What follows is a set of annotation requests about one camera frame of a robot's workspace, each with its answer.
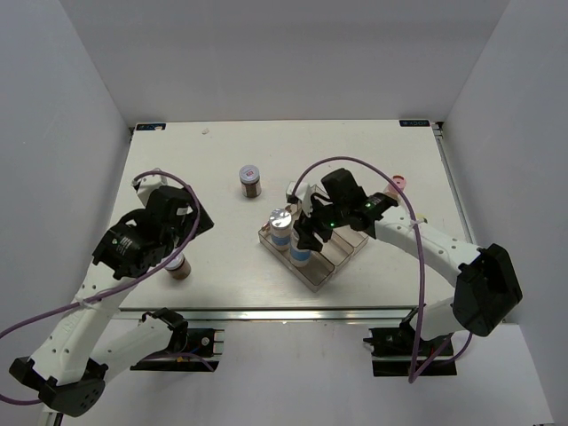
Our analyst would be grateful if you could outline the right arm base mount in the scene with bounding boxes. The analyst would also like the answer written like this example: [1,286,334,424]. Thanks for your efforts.
[363,327,457,378]

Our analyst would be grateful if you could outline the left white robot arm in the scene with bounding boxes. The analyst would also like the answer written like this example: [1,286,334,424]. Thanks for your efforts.
[9,185,213,417]

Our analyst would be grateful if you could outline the brown spice jar red label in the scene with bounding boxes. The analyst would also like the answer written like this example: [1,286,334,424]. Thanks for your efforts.
[239,165,262,199]

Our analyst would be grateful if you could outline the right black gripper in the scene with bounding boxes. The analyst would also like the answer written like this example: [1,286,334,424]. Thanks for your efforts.
[294,193,348,252]

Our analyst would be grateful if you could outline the pink cap spice bottle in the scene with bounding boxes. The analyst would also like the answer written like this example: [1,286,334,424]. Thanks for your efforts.
[384,175,406,201]

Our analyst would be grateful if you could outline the aluminium table front rail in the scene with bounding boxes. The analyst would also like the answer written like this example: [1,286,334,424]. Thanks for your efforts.
[110,308,502,324]

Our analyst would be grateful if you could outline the brown spice jar near front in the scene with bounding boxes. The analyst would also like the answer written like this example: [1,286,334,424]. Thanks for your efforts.
[164,253,192,280]

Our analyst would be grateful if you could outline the blue label bottle silver cap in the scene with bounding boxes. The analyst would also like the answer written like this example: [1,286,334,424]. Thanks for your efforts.
[268,209,293,251]

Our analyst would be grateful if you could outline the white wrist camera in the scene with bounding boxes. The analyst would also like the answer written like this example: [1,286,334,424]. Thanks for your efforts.
[286,181,315,217]
[131,174,168,207]

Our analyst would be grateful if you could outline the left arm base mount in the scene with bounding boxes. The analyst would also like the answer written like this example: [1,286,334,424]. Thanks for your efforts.
[130,328,225,373]

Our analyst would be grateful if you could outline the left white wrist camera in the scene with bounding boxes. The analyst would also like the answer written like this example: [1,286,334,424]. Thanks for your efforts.
[131,174,168,207]

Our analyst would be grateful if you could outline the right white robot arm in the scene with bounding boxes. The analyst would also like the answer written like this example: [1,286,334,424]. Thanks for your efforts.
[287,168,523,354]

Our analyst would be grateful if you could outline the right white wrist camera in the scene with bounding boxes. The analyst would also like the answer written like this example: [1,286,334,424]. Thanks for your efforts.
[286,181,315,217]

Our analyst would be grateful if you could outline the clear plastic organizer tray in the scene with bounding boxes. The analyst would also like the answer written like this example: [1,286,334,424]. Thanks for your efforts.
[258,222,368,292]

